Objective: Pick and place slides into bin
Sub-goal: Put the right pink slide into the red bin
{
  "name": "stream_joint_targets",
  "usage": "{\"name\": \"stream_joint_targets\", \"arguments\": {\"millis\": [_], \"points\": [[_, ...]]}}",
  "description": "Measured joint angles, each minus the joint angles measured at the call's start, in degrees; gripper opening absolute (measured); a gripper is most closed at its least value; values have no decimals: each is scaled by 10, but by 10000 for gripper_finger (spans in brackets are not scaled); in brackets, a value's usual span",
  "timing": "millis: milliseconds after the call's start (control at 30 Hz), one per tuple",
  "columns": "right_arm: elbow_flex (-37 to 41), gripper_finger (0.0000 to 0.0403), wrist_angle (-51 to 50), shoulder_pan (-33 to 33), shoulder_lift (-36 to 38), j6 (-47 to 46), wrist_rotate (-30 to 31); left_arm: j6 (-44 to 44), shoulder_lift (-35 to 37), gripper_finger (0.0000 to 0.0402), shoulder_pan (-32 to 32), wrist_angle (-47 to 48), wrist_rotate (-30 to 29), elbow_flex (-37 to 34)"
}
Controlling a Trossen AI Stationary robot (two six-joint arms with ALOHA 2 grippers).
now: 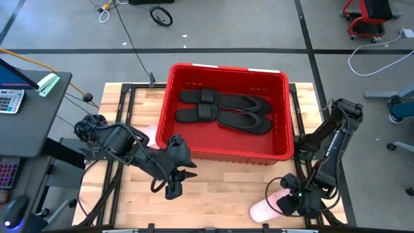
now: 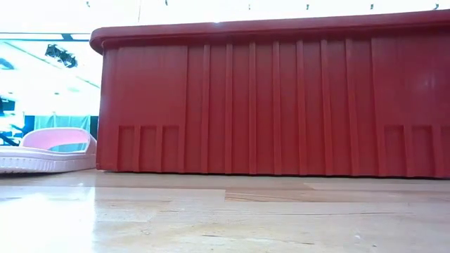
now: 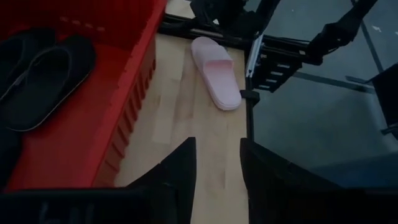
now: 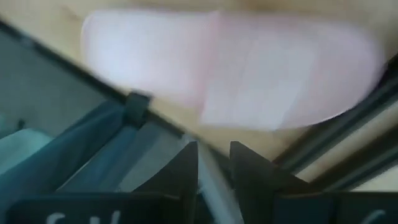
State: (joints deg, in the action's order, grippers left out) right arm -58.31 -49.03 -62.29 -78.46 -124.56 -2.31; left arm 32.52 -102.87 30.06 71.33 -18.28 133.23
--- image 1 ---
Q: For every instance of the black computer mouse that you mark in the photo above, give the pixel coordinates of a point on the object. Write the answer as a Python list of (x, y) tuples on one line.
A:
[(14, 210)]

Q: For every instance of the grey keyboard tray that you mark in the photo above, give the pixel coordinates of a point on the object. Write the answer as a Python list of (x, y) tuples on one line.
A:
[(32, 181)]

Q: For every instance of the keyboard with coloured keys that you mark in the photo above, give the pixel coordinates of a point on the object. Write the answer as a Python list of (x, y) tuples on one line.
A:
[(8, 173)]

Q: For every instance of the red plastic bin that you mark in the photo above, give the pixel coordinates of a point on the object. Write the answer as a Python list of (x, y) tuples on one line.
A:
[(226, 142)]

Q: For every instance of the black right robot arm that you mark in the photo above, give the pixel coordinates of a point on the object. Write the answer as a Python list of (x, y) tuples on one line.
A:
[(333, 145)]

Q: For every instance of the black desk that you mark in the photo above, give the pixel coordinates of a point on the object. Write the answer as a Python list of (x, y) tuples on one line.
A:
[(39, 129)]

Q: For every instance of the black flip-flop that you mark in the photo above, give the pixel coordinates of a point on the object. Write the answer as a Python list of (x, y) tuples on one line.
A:
[(233, 101), (233, 121)]

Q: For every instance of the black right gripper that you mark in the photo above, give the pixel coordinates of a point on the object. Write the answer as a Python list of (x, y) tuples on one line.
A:
[(304, 204)]

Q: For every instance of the monitor with blue screen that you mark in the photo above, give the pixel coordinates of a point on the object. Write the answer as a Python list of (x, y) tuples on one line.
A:
[(13, 79)]

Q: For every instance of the pink slide sandal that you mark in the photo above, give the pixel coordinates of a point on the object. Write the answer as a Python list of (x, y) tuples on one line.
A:
[(150, 131), (262, 210)]

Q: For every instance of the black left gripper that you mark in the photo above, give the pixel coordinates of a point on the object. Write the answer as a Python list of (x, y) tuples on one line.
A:
[(179, 150)]

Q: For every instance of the black metal frame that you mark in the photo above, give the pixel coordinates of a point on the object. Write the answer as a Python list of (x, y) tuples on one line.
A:
[(142, 85)]

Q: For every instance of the grey calculator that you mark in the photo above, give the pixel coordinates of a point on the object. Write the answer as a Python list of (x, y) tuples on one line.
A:
[(11, 102)]

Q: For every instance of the mint green stapler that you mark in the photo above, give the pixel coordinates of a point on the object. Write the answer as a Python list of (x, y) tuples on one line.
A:
[(48, 84)]

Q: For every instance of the white power adapter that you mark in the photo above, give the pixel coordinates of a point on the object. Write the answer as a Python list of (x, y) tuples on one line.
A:
[(407, 33)]

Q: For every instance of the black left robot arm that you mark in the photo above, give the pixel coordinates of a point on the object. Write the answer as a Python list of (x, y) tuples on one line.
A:
[(119, 140)]

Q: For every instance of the black round knob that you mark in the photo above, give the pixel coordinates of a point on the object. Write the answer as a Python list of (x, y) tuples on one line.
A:
[(87, 97)]

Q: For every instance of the grey chair base with casters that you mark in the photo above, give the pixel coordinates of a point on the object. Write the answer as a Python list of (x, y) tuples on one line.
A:
[(391, 146)]

